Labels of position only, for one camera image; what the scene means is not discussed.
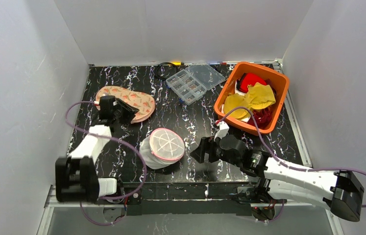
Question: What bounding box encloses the floral mesh laundry bag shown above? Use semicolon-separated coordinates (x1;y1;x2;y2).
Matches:
96;86;156;123

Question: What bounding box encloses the white round mesh laundry bag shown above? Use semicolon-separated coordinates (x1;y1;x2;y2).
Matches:
139;128;185;170

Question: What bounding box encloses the yellow bra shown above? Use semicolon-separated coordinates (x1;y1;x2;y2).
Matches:
239;84;276;112

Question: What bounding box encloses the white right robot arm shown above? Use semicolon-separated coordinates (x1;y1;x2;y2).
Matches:
190;135;365;222

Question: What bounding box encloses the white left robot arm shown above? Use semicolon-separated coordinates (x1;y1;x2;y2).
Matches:
55;95;139;203

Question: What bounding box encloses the red bra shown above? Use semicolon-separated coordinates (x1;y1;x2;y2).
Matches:
236;73;267;93

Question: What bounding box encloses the dark red lace garment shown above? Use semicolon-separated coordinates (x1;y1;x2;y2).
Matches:
252;107;272;129

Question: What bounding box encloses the clear plastic screw organizer box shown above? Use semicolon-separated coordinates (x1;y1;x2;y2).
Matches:
166;63;227;105

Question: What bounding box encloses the orange plastic bin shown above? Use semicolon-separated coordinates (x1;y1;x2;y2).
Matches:
214;62;290;135

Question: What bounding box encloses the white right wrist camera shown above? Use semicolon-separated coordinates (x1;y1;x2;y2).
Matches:
214;120;229;141

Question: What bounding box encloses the black coiled cable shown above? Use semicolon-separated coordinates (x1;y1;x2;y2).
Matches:
153;62;181;81

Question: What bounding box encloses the aluminium table frame rail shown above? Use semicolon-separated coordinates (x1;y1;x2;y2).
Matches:
270;58;344;235

